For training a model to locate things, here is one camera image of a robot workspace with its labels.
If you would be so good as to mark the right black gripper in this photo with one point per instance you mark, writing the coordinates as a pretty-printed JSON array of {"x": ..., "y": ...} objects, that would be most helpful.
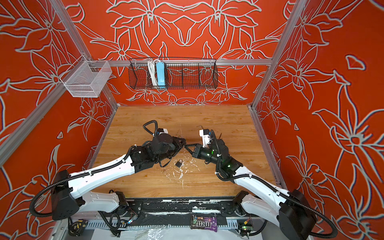
[{"x": 197, "y": 151}]

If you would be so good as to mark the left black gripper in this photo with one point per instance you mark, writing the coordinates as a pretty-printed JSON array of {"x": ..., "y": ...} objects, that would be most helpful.
[{"x": 179, "y": 144}]

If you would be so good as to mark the dark padlock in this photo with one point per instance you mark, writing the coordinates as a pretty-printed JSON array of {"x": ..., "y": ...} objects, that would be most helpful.
[{"x": 179, "y": 163}]

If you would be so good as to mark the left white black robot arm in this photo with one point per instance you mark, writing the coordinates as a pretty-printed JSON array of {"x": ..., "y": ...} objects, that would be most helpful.
[{"x": 70, "y": 194}]

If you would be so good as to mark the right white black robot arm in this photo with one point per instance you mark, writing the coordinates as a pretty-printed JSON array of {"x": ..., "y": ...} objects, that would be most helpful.
[{"x": 290, "y": 211}]

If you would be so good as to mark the purple candy bag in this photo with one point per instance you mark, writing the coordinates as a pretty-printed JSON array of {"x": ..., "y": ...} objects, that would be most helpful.
[{"x": 204, "y": 223}]

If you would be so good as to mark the small electronics board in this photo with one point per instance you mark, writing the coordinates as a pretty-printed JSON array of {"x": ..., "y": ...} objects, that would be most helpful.
[{"x": 245, "y": 227}]

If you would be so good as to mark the light blue box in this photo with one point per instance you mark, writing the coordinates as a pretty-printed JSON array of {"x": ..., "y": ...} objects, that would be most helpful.
[{"x": 160, "y": 66}]

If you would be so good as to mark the clear plastic wrap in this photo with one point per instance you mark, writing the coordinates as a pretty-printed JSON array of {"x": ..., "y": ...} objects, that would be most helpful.
[{"x": 161, "y": 233}]

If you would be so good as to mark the yellow black tape measure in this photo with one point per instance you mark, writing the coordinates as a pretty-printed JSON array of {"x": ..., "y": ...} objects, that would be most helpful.
[{"x": 76, "y": 229}]

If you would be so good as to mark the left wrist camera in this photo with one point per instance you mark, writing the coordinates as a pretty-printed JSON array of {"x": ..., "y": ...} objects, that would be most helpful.
[{"x": 162, "y": 131}]

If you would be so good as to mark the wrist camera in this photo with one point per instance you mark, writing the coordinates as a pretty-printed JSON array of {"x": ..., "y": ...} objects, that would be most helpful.
[
  {"x": 162, "y": 131},
  {"x": 205, "y": 134}
]

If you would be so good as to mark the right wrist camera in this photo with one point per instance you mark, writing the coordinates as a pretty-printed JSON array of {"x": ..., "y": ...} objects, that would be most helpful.
[{"x": 205, "y": 134}]

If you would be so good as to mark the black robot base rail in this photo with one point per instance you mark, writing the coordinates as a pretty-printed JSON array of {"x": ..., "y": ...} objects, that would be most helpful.
[{"x": 177, "y": 212}]

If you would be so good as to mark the black wire wall basket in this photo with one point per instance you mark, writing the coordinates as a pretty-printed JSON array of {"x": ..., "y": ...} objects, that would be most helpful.
[{"x": 180, "y": 73}]

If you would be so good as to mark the white mesh wall basket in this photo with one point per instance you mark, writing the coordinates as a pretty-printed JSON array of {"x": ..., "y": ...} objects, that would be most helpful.
[{"x": 86, "y": 79}]

